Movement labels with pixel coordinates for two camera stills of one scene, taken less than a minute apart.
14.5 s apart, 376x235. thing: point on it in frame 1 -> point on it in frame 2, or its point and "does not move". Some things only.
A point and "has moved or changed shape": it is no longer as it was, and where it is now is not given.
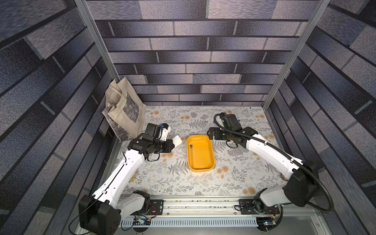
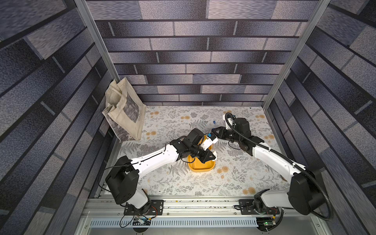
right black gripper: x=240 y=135 does not move
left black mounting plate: x=155 y=207 does not move
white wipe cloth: x=176 y=141 has moved or changed shape
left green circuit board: x=141 y=220 does not move
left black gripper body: x=159 y=145 -> x=198 y=152
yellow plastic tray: x=200 y=153 does not move
